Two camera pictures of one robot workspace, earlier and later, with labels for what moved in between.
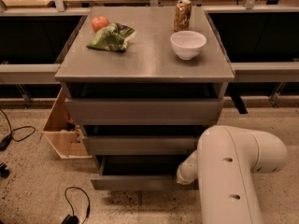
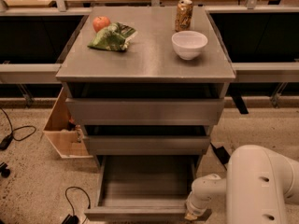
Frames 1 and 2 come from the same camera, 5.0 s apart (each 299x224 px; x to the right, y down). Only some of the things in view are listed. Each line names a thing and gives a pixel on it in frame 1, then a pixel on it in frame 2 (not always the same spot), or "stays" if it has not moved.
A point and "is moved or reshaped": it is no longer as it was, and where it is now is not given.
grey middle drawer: [143, 145] stays
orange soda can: [182, 15] stays
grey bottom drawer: [137, 173] is moved or reshaped
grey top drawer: [145, 111] stays
